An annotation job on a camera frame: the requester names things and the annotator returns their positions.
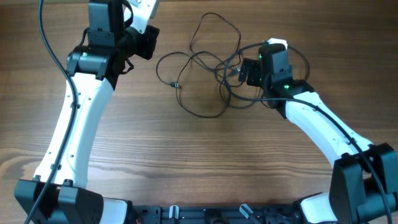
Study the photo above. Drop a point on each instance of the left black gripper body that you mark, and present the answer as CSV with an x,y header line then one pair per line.
x,y
144,44

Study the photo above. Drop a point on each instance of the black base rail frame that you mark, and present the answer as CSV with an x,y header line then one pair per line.
x,y
243,214

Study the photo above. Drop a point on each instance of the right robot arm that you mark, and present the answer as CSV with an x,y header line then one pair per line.
x,y
364,178

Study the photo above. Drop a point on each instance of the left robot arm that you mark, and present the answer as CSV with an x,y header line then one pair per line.
x,y
57,193

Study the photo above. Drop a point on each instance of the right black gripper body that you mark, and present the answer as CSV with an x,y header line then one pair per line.
x,y
249,72

